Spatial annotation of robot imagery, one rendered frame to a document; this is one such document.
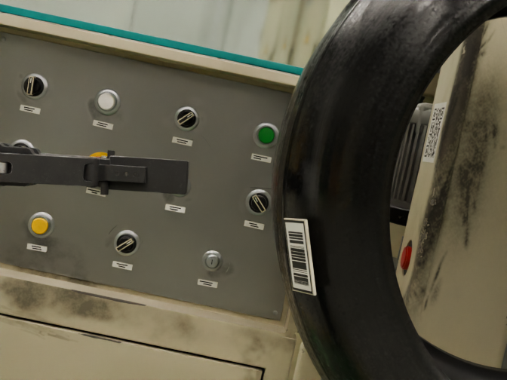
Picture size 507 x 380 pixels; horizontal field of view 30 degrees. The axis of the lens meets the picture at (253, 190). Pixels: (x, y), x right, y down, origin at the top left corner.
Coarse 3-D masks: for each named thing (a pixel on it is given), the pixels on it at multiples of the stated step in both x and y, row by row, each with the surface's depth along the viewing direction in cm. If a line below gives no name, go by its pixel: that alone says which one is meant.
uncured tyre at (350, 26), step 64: (384, 0) 75; (448, 0) 73; (320, 64) 77; (384, 64) 73; (320, 128) 75; (384, 128) 73; (320, 192) 74; (384, 192) 73; (320, 256) 75; (384, 256) 73; (320, 320) 76; (384, 320) 74
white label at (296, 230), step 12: (288, 228) 76; (300, 228) 74; (288, 240) 77; (300, 240) 75; (288, 252) 77; (300, 252) 75; (300, 264) 75; (312, 264) 74; (300, 276) 75; (312, 276) 74; (300, 288) 76; (312, 288) 74
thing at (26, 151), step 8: (0, 144) 83; (16, 152) 83; (24, 152) 83; (32, 152) 83; (104, 160) 83; (0, 184) 83; (8, 184) 83; (16, 184) 83; (24, 184) 83; (104, 184) 83; (104, 192) 83
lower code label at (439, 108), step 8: (440, 104) 118; (440, 112) 116; (432, 120) 120; (440, 120) 115; (432, 128) 119; (440, 128) 114; (432, 136) 118; (432, 144) 117; (424, 152) 121; (432, 152) 116; (424, 160) 120; (432, 160) 115
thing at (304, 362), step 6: (300, 348) 111; (300, 354) 110; (306, 354) 110; (300, 360) 110; (306, 360) 110; (300, 366) 110; (306, 366) 110; (312, 366) 110; (294, 372) 112; (300, 372) 110; (306, 372) 110; (312, 372) 110; (294, 378) 111; (300, 378) 110; (306, 378) 110; (312, 378) 110; (318, 378) 110
